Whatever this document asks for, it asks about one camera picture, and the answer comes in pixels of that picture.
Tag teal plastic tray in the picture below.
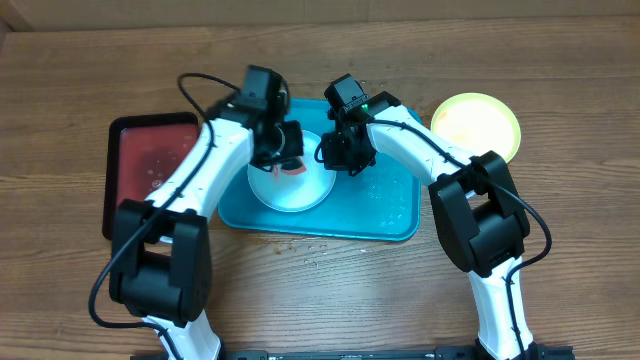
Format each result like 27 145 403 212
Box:
218 99 421 242

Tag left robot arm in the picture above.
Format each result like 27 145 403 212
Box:
95 65 303 359

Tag yellow-green plate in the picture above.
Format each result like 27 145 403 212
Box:
431 93 521 162

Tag red green sponge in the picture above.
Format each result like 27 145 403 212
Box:
280 157 306 176

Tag light blue plate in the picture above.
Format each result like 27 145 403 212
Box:
247 130 337 212

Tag dark red small tray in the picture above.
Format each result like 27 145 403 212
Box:
102 112 200 239

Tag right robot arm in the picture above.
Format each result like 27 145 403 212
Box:
315 74 543 359

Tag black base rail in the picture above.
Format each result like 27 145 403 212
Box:
130 343 576 360

